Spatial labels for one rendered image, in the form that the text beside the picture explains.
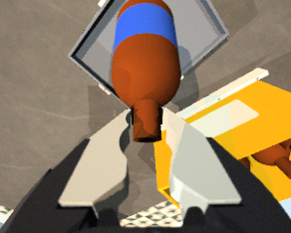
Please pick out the yellow bottle crate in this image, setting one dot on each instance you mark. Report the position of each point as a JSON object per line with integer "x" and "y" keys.
{"x": 252, "y": 119}

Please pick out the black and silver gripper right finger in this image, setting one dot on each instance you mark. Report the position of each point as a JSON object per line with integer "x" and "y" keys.
{"x": 203, "y": 173}

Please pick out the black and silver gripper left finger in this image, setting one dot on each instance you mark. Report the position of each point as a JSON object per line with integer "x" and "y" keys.
{"x": 93, "y": 176}

